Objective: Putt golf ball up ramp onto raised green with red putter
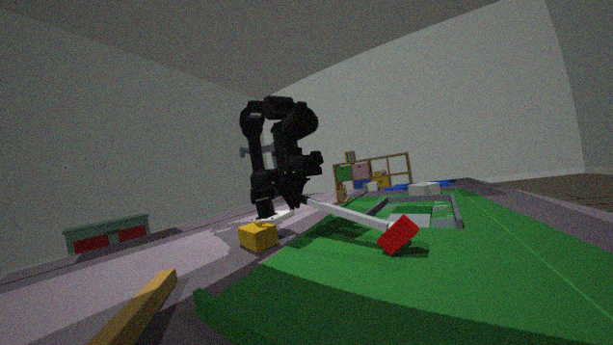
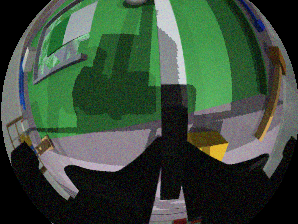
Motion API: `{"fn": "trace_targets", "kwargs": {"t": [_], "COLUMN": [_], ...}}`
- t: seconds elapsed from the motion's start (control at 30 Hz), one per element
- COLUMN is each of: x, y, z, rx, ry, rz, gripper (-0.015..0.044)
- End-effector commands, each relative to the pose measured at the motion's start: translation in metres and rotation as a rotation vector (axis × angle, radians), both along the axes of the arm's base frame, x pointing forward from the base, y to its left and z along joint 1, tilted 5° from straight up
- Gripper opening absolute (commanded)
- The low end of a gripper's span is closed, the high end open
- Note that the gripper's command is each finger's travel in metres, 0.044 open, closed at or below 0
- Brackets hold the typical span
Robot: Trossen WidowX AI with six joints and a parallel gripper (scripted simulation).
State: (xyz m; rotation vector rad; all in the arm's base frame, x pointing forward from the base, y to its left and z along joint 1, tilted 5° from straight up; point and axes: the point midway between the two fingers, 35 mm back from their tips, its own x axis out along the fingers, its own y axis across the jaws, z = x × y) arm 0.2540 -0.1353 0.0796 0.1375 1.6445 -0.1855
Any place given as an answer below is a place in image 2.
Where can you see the white ball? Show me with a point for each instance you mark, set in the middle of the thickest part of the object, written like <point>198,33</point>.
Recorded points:
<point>135,2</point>

